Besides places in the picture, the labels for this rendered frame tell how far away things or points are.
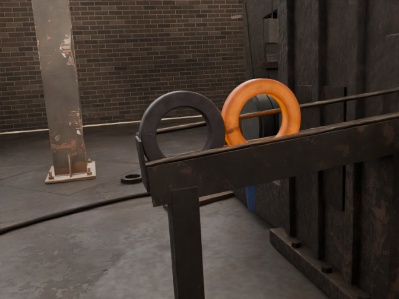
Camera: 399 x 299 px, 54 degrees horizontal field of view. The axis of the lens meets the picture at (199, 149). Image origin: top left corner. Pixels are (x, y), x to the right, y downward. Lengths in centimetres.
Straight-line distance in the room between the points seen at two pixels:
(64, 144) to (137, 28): 395
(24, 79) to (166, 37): 243
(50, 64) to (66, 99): 29
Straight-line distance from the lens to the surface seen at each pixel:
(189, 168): 81
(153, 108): 80
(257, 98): 219
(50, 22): 335
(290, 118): 91
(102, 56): 688
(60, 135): 335
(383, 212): 111
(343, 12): 137
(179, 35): 708
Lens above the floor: 80
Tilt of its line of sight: 11 degrees down
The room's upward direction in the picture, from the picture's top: 3 degrees counter-clockwise
